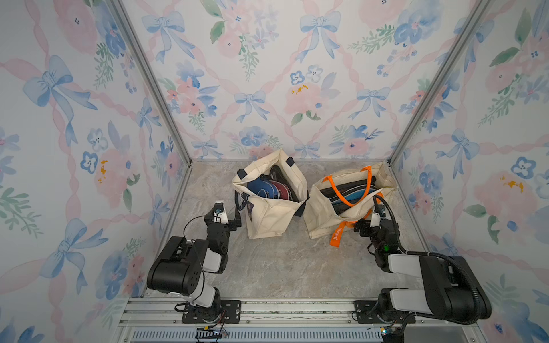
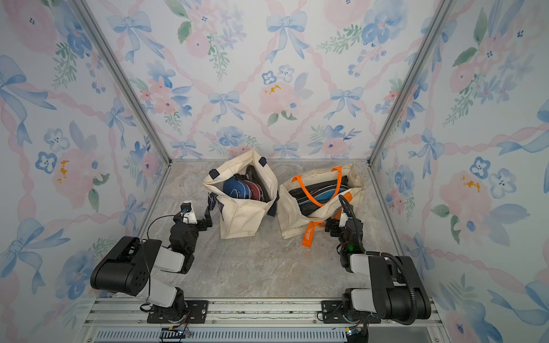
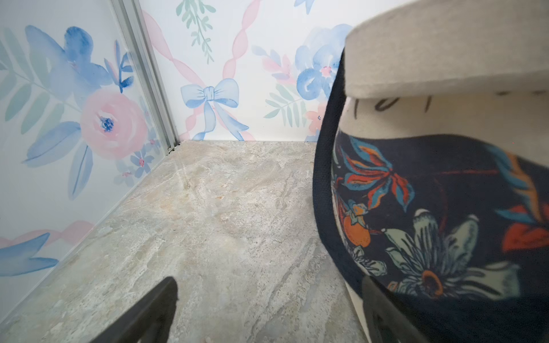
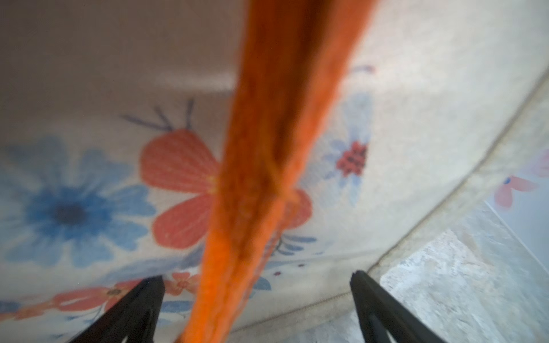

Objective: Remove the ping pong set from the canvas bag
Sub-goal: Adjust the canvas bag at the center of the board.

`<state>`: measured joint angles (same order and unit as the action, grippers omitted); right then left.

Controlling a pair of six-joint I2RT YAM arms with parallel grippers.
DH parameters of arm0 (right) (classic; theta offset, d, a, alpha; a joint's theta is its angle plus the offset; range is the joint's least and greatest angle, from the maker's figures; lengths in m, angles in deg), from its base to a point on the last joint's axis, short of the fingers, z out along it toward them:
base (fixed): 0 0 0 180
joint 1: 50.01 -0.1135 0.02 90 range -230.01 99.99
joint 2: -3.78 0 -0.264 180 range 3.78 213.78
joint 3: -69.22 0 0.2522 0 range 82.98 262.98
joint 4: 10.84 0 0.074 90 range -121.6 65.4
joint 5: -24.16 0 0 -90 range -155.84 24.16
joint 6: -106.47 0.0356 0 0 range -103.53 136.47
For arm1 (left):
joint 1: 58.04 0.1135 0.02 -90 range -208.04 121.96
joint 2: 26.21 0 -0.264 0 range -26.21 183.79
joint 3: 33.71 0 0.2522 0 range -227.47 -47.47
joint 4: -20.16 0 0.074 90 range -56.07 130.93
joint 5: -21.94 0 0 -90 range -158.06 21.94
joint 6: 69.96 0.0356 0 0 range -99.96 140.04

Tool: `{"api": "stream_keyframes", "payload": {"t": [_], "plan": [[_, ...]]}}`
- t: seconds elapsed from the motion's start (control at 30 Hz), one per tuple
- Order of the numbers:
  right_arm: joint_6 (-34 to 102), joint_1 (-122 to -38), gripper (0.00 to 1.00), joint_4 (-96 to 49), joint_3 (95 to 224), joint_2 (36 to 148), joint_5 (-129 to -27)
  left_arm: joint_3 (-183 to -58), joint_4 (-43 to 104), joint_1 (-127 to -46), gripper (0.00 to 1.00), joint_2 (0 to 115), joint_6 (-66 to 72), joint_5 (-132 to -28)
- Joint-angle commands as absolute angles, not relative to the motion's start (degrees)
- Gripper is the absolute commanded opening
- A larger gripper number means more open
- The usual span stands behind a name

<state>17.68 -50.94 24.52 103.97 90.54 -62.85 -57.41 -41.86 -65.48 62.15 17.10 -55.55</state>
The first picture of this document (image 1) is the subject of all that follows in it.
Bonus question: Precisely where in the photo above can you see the cream canvas bag navy handles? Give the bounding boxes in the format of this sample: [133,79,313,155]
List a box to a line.
[232,149,308,239]

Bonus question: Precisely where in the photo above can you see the cream canvas bag orange handles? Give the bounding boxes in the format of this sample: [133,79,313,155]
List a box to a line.
[303,163,397,247]

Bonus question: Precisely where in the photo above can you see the blue ping pong paddle case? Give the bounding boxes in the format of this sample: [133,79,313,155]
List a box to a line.
[247,177,280,200]

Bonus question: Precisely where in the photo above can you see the maroon ping pong paddle case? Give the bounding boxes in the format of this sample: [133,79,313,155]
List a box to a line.
[269,180,293,201]

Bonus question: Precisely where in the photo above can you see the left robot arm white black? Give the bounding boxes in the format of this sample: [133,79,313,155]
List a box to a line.
[147,202,242,315]

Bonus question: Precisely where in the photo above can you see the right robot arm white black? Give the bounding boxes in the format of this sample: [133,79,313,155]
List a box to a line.
[354,219,493,325]

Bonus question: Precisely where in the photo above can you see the dark items in orange bag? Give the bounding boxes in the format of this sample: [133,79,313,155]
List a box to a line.
[320,176,377,214]

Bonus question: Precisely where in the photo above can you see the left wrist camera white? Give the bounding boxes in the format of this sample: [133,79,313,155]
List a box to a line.
[212,201,229,224]

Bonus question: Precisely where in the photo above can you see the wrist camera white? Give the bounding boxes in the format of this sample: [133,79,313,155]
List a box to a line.
[212,201,229,224]
[370,206,385,228]

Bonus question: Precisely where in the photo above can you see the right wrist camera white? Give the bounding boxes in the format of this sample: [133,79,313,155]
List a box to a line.
[370,206,385,228]

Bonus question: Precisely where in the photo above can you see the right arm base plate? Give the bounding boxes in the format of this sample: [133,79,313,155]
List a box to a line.
[351,300,408,324]

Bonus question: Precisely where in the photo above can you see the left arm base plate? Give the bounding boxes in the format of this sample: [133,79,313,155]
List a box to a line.
[182,300,242,325]

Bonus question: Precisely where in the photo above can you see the aluminium front rail frame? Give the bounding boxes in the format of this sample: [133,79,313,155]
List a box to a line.
[109,296,488,343]

